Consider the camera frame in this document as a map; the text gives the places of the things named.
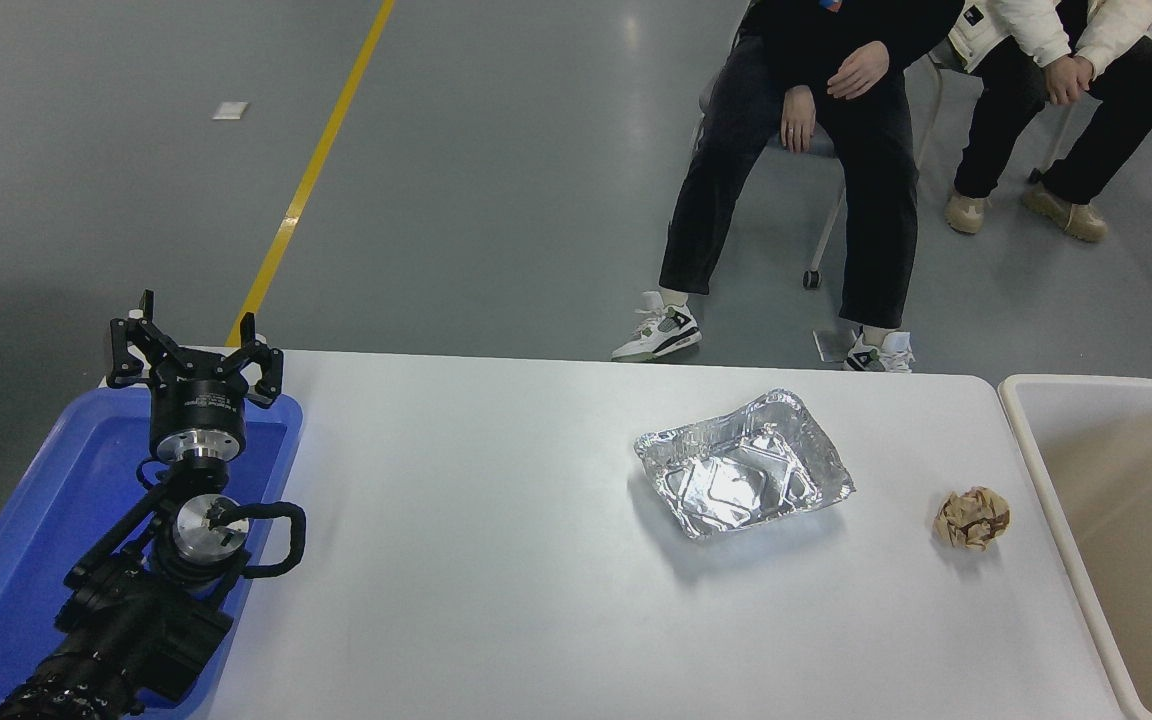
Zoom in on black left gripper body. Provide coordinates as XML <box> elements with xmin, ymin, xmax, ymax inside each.
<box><xmin>148</xmin><ymin>360</ymin><xmax>248</xmax><ymax>443</ymax></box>

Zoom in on person's right hand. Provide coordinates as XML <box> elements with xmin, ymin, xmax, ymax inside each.
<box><xmin>781</xmin><ymin>85</ymin><xmax>817</xmax><ymax>154</ymax></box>

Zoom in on person's left hand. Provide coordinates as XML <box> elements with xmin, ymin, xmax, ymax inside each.
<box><xmin>1046</xmin><ymin>55</ymin><xmax>1095</xmax><ymax>108</ymax></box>
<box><xmin>826</xmin><ymin>43</ymin><xmax>890</xmax><ymax>101</ymax></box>

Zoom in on blue plastic tray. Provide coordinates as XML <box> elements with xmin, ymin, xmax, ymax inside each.
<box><xmin>0</xmin><ymin>388</ymin><xmax>304</xmax><ymax>713</ymax></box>

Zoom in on silver foil tray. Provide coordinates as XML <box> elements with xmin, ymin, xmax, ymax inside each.
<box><xmin>633</xmin><ymin>389</ymin><xmax>856</xmax><ymax>542</ymax></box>

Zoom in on grey wheeled chair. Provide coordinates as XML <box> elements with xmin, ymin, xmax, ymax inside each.
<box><xmin>671</xmin><ymin>0</ymin><xmax>849</xmax><ymax>291</ymax></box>

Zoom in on seated person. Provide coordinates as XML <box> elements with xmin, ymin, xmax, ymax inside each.
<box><xmin>944</xmin><ymin>0</ymin><xmax>1152</xmax><ymax>244</ymax></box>
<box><xmin>611</xmin><ymin>0</ymin><xmax>967</xmax><ymax>374</ymax></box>

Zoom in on crumpled tan paper ball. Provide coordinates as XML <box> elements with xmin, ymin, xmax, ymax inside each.
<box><xmin>934</xmin><ymin>487</ymin><xmax>1013</xmax><ymax>553</ymax></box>

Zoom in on large pale bin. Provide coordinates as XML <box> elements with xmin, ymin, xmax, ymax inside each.
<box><xmin>998</xmin><ymin>375</ymin><xmax>1152</xmax><ymax>720</ymax></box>

